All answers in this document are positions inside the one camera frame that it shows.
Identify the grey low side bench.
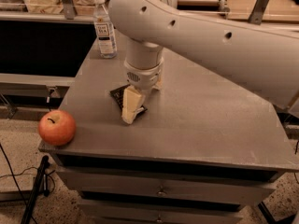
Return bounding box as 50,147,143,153
0,73,75,119

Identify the red apple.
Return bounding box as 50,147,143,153
38,110,76,146

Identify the lower drawer knob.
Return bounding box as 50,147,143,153
155,215,164,224

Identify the black tripod leg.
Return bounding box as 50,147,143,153
21,155,50,224

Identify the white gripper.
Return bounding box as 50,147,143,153
121,59,164,124

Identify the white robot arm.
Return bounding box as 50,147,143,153
108,0,299,118

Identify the black floor cable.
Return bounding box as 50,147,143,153
0,143,38,224

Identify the grey metal rail shelf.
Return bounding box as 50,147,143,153
0,0,299,32

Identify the clear plastic water bottle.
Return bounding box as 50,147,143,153
93,0,117,59

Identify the drawer knob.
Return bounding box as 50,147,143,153
155,215,164,224
157,187,167,197

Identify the black rxbar chocolate bar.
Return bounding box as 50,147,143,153
110,85,148,116

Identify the upper drawer knob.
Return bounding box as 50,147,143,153
157,187,167,197

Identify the grey drawer cabinet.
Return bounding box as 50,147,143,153
40,50,298,224

